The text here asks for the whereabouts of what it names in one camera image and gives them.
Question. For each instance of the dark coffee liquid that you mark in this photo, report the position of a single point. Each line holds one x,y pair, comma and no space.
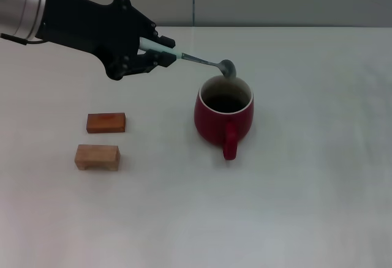
225,104

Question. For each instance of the light wooden block with notch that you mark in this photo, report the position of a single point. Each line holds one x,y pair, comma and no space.
95,156

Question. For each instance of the dark reddish wooden block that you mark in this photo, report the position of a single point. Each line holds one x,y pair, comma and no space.
105,122

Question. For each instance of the red ceramic mug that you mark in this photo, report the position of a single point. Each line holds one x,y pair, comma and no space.
211,127

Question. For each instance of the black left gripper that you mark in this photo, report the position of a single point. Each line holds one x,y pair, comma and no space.
92,26

